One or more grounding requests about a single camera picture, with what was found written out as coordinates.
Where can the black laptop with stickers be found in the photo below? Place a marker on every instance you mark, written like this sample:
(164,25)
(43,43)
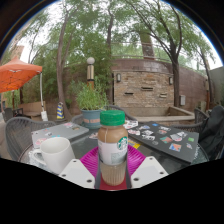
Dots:
(166,146)

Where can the wall lantern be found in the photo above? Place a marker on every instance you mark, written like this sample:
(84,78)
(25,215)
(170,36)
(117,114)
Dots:
(118,77)
(171,81)

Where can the grey electrical box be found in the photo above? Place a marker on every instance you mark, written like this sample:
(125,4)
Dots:
(182,100)

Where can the blue yellow striped bollard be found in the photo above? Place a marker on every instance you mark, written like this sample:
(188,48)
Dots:
(60,111)

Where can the orange patio canopy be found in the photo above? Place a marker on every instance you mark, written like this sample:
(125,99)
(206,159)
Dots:
(18,75)

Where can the black jacket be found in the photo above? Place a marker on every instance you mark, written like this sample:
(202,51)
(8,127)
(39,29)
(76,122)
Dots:
(213,131)

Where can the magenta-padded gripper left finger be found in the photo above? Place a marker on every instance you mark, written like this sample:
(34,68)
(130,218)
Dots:
(76,173)

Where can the green plant in teal pot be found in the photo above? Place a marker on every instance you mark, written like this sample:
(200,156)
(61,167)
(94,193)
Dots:
(91,101)

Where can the yellow card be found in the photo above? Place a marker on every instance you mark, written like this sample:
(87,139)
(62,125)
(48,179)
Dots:
(134,144)

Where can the flat round red coaster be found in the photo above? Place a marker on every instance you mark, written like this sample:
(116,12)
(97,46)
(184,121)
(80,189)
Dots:
(113,187)

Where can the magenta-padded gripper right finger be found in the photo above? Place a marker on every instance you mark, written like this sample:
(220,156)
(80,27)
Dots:
(148,171)

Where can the white ceramic mug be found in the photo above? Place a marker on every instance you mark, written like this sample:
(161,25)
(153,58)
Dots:
(56,153)

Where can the green-capped coffee drink bottle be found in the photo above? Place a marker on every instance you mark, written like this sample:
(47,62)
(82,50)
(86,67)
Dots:
(112,143)

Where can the globe-topped lamp post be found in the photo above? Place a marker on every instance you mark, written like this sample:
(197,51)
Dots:
(90,73)

